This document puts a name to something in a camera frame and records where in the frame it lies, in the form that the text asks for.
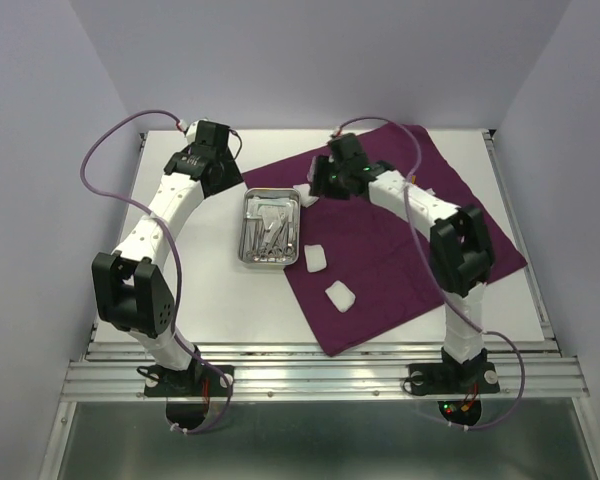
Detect purple surgical cloth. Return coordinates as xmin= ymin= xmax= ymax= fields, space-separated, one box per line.
xmin=242 ymin=121 xmax=528 ymax=358

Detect aluminium front rail frame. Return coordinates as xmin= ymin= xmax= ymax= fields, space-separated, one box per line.
xmin=61 ymin=340 xmax=589 ymax=402

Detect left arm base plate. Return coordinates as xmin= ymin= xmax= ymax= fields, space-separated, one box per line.
xmin=136 ymin=364 xmax=235 ymax=398

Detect white gauze pad bottom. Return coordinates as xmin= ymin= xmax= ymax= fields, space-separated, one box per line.
xmin=325 ymin=280 xmax=356 ymax=313

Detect bagged beige bandage roll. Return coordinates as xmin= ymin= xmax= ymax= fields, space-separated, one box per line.
xmin=307 ymin=156 xmax=320 ymax=183

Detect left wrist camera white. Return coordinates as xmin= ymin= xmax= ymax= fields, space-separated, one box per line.
xmin=184 ymin=120 xmax=200 ymax=144

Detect white gauze pad top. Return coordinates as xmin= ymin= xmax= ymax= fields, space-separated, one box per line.
xmin=293 ymin=184 xmax=319 ymax=208

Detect white gauze pad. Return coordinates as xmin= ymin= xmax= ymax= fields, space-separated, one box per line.
xmin=304 ymin=244 xmax=327 ymax=273
xmin=293 ymin=184 xmax=319 ymax=208
xmin=325 ymin=280 xmax=356 ymax=313

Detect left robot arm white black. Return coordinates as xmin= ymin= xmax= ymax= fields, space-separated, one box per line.
xmin=92 ymin=120 xmax=243 ymax=397

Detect white green sterile pouch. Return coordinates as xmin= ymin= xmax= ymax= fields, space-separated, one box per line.
xmin=246 ymin=197 xmax=297 ymax=218

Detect small clear bagged packet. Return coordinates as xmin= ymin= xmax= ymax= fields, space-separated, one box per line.
xmin=260 ymin=206 xmax=288 ymax=232

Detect white gauze pad middle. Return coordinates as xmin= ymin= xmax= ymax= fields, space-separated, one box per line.
xmin=304 ymin=244 xmax=327 ymax=273

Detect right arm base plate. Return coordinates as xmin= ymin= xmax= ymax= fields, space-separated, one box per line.
xmin=401 ymin=362 xmax=500 ymax=397

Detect stainless steel tray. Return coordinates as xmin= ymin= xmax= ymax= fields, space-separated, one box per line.
xmin=238 ymin=188 xmax=301 ymax=269

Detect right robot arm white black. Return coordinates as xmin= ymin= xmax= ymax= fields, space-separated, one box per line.
xmin=310 ymin=133 xmax=500 ymax=396

